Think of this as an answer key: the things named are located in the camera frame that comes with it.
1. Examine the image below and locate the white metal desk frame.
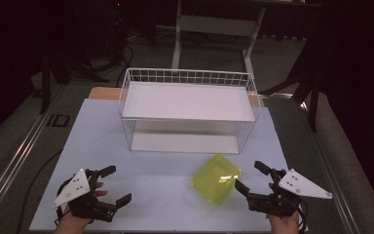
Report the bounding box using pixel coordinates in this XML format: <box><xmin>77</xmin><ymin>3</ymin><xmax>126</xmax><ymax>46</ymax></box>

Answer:
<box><xmin>170</xmin><ymin>0</ymin><xmax>323</xmax><ymax>79</ymax></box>

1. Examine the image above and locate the black metal stand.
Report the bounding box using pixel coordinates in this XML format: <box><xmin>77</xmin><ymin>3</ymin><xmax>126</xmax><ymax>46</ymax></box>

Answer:
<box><xmin>38</xmin><ymin>45</ymin><xmax>110</xmax><ymax>115</ymax></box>
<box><xmin>261</xmin><ymin>28</ymin><xmax>325</xmax><ymax>133</ymax></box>

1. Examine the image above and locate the white wire shelf rack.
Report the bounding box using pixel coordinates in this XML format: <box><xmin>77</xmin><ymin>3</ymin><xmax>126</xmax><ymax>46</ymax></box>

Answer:
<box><xmin>118</xmin><ymin>67</ymin><xmax>261</xmax><ymax>155</ymax></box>

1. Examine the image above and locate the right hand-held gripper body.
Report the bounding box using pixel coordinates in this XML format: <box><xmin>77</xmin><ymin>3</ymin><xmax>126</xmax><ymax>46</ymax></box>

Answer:
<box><xmin>246</xmin><ymin>168</ymin><xmax>333</xmax><ymax>218</ymax></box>

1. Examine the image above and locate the person's left hand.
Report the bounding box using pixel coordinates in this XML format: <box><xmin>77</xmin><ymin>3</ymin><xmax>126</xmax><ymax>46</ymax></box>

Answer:
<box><xmin>54</xmin><ymin>181</ymin><xmax>109</xmax><ymax>234</ymax></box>

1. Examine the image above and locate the black cable bundle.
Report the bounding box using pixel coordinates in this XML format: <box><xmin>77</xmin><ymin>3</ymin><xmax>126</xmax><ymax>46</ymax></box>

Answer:
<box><xmin>91</xmin><ymin>42</ymin><xmax>135</xmax><ymax>88</ymax></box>

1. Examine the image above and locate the person's right hand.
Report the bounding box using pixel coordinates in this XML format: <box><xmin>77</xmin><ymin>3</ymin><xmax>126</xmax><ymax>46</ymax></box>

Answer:
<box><xmin>266</xmin><ymin>182</ymin><xmax>302</xmax><ymax>234</ymax></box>

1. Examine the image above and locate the black floor cable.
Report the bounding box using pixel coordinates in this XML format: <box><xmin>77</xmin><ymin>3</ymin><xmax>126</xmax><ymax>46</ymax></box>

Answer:
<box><xmin>15</xmin><ymin>149</ymin><xmax>64</xmax><ymax>234</ymax></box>

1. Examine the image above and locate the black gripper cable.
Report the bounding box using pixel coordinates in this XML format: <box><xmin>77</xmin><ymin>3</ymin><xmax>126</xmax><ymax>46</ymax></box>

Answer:
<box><xmin>55</xmin><ymin>176</ymin><xmax>76</xmax><ymax>226</ymax></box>
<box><xmin>295</xmin><ymin>197</ymin><xmax>309</xmax><ymax>234</ymax></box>

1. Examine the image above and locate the metal floor rail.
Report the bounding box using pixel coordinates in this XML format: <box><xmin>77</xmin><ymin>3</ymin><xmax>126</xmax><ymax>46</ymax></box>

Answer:
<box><xmin>300</xmin><ymin>100</ymin><xmax>362</xmax><ymax>234</ymax></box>
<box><xmin>0</xmin><ymin>83</ymin><xmax>66</xmax><ymax>223</ymax></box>

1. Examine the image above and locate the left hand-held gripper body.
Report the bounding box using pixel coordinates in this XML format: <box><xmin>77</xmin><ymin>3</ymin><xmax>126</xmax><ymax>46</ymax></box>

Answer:
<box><xmin>52</xmin><ymin>168</ymin><xmax>118</xmax><ymax>223</ymax></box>

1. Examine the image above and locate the yellow-green square plastic plate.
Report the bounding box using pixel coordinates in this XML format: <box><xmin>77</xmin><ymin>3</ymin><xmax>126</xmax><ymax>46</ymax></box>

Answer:
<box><xmin>190</xmin><ymin>153</ymin><xmax>243</xmax><ymax>207</ymax></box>

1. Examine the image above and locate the pale blue table mat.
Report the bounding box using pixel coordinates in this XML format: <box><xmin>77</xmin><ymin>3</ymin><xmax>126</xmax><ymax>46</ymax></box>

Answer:
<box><xmin>28</xmin><ymin>98</ymin><xmax>310</xmax><ymax>233</ymax></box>

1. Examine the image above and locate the black floor bracket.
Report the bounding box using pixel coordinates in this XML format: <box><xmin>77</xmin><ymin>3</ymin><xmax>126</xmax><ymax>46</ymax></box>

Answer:
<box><xmin>46</xmin><ymin>113</ymin><xmax>71</xmax><ymax>128</ymax></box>

